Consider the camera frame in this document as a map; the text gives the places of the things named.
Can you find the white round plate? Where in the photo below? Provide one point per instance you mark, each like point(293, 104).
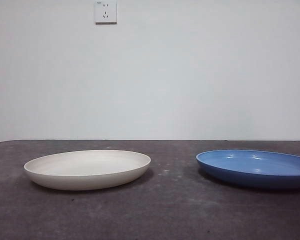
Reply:
point(87, 175)

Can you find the blue round plate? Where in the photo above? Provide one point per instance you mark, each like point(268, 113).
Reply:
point(252, 178)

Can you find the white wall socket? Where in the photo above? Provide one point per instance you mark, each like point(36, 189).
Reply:
point(105, 12)

